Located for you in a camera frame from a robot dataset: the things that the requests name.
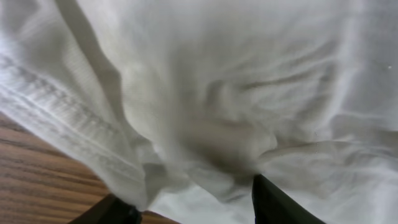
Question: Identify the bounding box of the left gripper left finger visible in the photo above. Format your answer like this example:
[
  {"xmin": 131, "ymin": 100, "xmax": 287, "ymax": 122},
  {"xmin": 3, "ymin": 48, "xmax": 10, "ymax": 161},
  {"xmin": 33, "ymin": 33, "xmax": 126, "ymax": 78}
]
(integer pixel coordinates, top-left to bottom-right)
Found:
[{"xmin": 68, "ymin": 194, "xmax": 142, "ymax": 224}]

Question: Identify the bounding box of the white t-shirt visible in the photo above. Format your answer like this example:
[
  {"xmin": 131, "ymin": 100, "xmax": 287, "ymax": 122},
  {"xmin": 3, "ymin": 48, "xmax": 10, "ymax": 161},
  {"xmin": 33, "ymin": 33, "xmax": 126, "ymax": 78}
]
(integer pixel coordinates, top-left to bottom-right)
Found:
[{"xmin": 1, "ymin": 0, "xmax": 397, "ymax": 223}]

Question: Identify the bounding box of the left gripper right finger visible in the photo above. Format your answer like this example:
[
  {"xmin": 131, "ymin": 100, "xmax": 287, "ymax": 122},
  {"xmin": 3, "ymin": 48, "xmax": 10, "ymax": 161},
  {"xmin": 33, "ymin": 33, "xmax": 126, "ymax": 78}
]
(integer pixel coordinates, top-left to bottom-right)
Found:
[{"xmin": 252, "ymin": 175, "xmax": 325, "ymax": 224}]

